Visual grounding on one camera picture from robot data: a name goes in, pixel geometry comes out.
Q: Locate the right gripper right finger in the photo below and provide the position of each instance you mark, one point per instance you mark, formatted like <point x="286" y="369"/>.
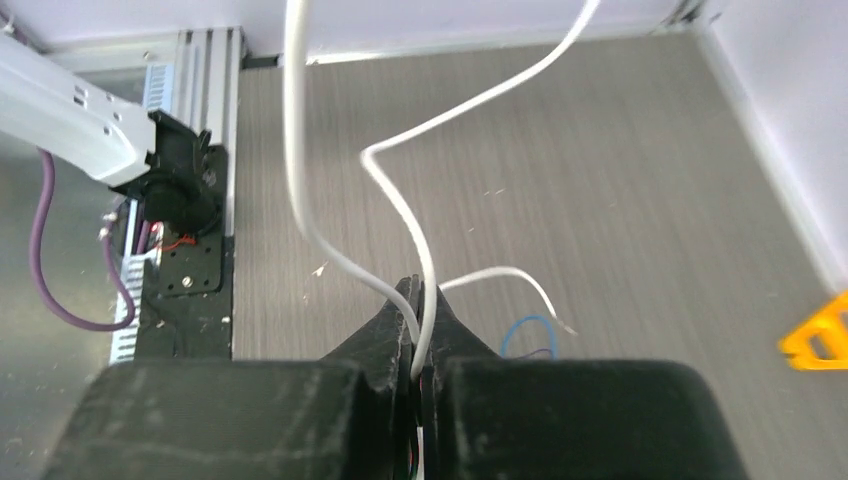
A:
<point x="488" y="417"/>

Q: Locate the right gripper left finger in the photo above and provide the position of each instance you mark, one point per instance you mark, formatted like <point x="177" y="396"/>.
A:
<point x="346" y="415"/>

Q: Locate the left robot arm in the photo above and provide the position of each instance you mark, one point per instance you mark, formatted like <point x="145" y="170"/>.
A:
<point x="145" y="155"/>

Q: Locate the orange triangular plastic stand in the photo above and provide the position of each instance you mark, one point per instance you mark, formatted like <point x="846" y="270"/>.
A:
<point x="820" y="342"/>

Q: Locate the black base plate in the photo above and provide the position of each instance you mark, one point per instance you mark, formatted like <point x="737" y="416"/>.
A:
<point x="185" y="307"/>

